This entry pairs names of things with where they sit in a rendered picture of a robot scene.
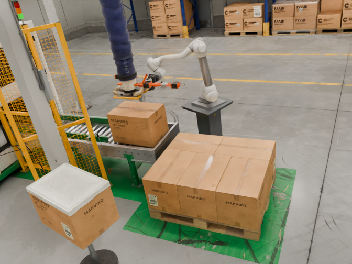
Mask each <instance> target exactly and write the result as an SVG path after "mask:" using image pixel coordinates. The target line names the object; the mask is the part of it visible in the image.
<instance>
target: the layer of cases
mask: <svg viewBox="0 0 352 264"><path fill-rule="evenodd" d="M275 170H276V141H272V140H261V139H249V138H238V137H226V136H215V135H204V134H192V133H180V132H179V133H178V134H177V136H176V137H175V138H174V140H173V141H172V142H171V143H170V145H168V147H167V148H166V150H165V151H164V152H163V153H162V155H161V156H160V157H159V158H158V160H157V161H156V162H155V163H154V164H153V166H152V167H151V168H150V169H149V171H148V172H147V173H146V174H145V176H144V177H143V178H142V183H143V186H144V190H145V194H146V199H147V203H148V207H149V208H152V209H156V210H161V211H166V212H170V213H176V214H182V215H185V216H190V217H196V218H200V219H205V220H209V221H214V222H219V223H224V224H228V225H234V226H239V227H243V228H249V229H254V230H259V226H260V223H261V219H262V216H263V212H264V209H265V205H266V202H267V198H268V195H269V191H270V188H271V184H272V180H273V176H274V173H275Z"/></svg>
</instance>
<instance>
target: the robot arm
mask: <svg viewBox="0 0 352 264"><path fill-rule="evenodd" d="M193 52H195V55H196V57H197V58H198V60H199V64H200V68H201V72H202V77H203V82H202V84H201V97H199V99H200V100H198V102H200V103H204V104H207V105H208V104H210V103H212V102H214V101H216V100H217V99H218V92H217V89H216V86H215V85H214V84H213V83H212V78H211V74H210V70H209V67H208V62H207V58H206V55H207V47H206V44H205V43H204V41H203V39H202V38H196V39H195V40H193V41H192V42H191V43H190V44H189V45H188V46H187V47H186V49H185V50H184V51H183V52H182V53H181V54H173V55H164V56H160V57H158V58H154V59H153V58H151V57H150V58H148V59H147V61H146V62H147V65H148V67H149V68H150V69H151V71H152V72H153V73H154V74H149V76H148V77H147V78H146V80H148V79H150V78H152V82H153V83H155V82H157V81H159V80H161V79H163V78H164V77H165V75H166V71H165V70H164V69H162V68H160V67H159V65H160V62H161V61H162V60H177V59H183V58H185V57H186V56H188V55H190V54H191V53H193ZM151 75H152V76H153V77H152V76H151ZM154 89H155V87H153V86H152V87H151V88H150V89H149V91H151V90H154Z"/></svg>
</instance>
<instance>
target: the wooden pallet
mask: <svg viewBox="0 0 352 264"><path fill-rule="evenodd" d="M275 181H276V170H275V173H274V176H273V180H272V184H274V183H275ZM272 184H271V188H272ZM271 188H270V191H271ZM270 191H269V195H270ZM269 195H268V198H267V202H266V205H265V209H264V212H263V216H264V213H265V211H266V212H267V210H268V206H269ZM149 213H150V217H151V218H155V219H159V220H163V221H167V222H172V223H177V224H181V225H186V226H191V227H195V228H200V229H204V230H209V231H213V232H217V233H222V234H226V235H231V236H236V237H240V238H245V239H250V240H254V241H259V239H260V235H261V223H262V220H263V216H262V219H261V223H260V226H259V230H254V229H249V228H243V227H239V226H234V225H228V224H224V223H219V222H214V221H209V220H205V219H200V218H196V217H190V216H185V215H182V214H176V213H170V212H166V211H161V210H156V209H152V208H149Z"/></svg>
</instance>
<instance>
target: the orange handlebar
mask: <svg viewBox="0 0 352 264"><path fill-rule="evenodd" d="M170 84H171V83H168V84H167V85H166V86H170ZM117 85H122V83H121V82H119V83H118V84H117ZM134 86H143V84H141V83H138V84H137V83H136V84H134ZM150 86H153V87H158V86H161V83H159V82H155V83H151V84H150Z"/></svg>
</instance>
